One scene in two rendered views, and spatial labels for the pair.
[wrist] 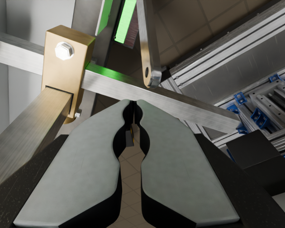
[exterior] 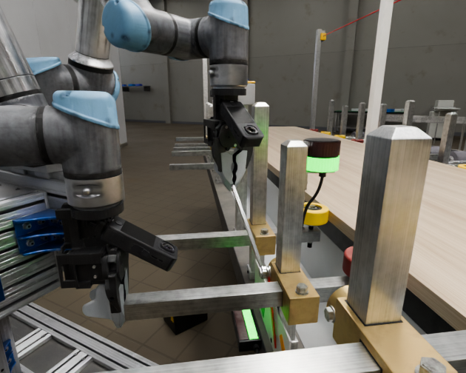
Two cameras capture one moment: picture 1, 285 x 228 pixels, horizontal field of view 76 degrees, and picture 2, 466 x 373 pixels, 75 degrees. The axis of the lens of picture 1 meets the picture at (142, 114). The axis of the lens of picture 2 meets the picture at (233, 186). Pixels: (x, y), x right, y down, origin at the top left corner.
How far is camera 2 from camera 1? 0.58 m
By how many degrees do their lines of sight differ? 46
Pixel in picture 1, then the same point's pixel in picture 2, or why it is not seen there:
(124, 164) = (162, 284)
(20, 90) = not seen: hidden behind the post
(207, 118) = (169, 237)
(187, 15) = not seen: outside the picture
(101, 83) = (241, 233)
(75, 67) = (256, 231)
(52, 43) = (271, 234)
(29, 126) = (259, 193)
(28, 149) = (255, 183)
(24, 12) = not seen: hidden behind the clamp
